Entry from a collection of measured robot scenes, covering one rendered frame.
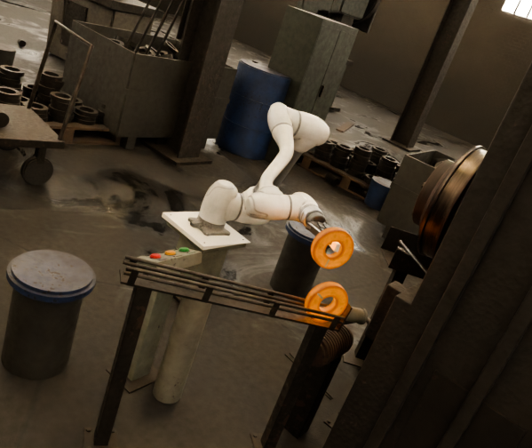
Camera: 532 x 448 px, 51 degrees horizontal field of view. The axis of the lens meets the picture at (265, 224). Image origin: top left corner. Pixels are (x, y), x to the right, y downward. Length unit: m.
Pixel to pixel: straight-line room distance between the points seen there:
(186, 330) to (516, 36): 11.12
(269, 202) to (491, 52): 10.79
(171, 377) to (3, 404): 0.61
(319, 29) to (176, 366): 3.99
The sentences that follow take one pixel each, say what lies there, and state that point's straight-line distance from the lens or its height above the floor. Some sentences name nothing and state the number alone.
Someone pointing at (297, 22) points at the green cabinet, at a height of 1.38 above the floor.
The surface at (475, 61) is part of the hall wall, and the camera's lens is 12.81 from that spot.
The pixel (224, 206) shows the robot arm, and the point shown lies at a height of 0.53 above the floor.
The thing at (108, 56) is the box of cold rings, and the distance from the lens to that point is 5.00.
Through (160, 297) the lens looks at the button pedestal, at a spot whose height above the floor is 0.43.
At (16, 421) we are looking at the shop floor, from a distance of 2.29.
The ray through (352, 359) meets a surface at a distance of 3.14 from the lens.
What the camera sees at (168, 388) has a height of 0.08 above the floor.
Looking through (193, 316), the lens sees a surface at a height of 0.44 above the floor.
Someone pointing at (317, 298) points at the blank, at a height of 0.73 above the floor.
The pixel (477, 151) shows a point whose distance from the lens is 2.20.
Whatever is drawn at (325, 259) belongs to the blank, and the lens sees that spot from 2.04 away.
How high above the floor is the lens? 1.63
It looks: 22 degrees down
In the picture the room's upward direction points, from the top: 20 degrees clockwise
